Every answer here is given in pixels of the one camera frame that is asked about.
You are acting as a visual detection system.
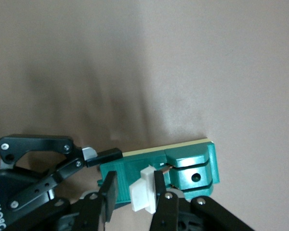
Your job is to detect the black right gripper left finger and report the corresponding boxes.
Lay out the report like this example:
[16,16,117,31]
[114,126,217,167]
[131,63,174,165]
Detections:
[4,171,118,231]

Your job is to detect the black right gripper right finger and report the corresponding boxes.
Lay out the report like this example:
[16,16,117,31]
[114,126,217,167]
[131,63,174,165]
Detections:
[151,170,256,231]

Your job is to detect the green terminal block part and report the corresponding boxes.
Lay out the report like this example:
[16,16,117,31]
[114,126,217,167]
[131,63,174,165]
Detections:
[96,137,221,214]

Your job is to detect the brown paper table cover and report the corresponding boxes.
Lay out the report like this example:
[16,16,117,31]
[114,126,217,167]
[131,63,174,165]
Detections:
[0,0,289,231]

